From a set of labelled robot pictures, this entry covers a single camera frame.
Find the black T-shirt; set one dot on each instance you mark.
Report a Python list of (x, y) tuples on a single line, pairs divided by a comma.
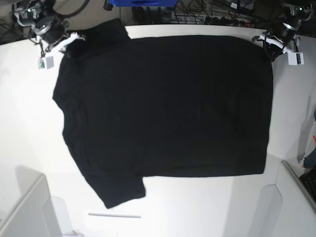
[(179, 106)]

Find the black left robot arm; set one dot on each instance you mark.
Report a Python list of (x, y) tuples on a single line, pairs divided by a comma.
[(295, 12)]

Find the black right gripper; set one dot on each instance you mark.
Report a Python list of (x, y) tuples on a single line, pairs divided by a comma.
[(52, 31)]

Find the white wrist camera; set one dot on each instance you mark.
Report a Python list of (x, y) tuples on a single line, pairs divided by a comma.
[(46, 62), (295, 58)]

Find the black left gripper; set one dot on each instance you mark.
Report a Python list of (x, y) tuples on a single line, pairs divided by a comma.
[(285, 34)]

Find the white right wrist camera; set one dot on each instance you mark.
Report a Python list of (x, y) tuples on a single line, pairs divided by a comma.
[(46, 62)]

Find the white power strip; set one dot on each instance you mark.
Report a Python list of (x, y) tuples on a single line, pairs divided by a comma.
[(209, 20)]

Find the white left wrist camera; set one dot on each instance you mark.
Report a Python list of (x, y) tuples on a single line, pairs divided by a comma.
[(295, 58)]

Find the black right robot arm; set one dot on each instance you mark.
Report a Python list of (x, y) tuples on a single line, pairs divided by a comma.
[(29, 11)]

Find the black keyboard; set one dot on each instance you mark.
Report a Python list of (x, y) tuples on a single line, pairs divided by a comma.
[(308, 179)]

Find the blue plastic bin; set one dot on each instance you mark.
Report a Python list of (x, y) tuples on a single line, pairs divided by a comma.
[(134, 3)]

